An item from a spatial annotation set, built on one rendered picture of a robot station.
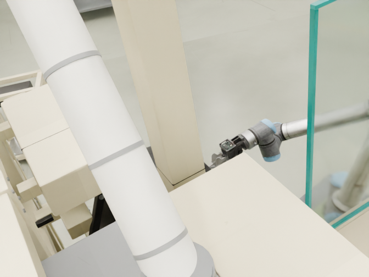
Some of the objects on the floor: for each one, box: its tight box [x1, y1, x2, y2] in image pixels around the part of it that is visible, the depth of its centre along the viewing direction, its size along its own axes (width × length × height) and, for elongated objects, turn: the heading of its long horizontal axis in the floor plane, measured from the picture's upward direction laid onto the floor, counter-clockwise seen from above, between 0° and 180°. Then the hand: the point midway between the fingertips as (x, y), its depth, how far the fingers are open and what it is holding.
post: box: [111, 0, 206, 193], centre depth 179 cm, size 13×13×250 cm
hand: (211, 167), depth 212 cm, fingers closed
